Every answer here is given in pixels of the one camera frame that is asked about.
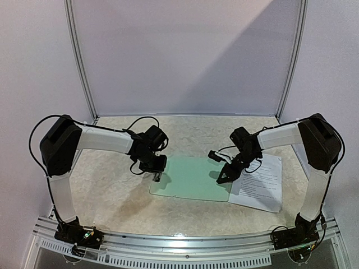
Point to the green translucent plastic folder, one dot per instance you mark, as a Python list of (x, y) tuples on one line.
[(192, 178)]

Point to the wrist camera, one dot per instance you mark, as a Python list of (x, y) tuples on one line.
[(158, 140), (218, 157)]

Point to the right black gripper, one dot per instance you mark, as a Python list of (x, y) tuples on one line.
[(235, 163)]

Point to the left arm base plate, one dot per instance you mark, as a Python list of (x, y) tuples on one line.
[(79, 235)]

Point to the left aluminium frame post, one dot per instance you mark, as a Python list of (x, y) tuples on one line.
[(75, 42)]

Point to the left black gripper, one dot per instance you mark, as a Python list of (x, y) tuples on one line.
[(160, 168)]

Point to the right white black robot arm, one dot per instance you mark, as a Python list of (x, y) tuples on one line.
[(324, 150)]

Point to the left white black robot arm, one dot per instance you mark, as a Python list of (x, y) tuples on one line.
[(67, 137)]

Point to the right aluminium frame post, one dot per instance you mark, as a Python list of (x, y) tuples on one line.
[(298, 35)]

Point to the printed paper sheet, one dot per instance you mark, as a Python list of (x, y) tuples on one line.
[(261, 187)]

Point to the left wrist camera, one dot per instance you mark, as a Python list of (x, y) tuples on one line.
[(158, 140)]

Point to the aluminium frame post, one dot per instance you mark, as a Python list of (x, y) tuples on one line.
[(75, 42), (298, 35)]

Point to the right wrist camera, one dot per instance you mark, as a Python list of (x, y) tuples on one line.
[(218, 157)]

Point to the aluminium front rail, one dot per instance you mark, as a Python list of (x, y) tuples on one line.
[(121, 250)]

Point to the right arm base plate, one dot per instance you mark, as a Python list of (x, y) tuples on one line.
[(283, 237)]

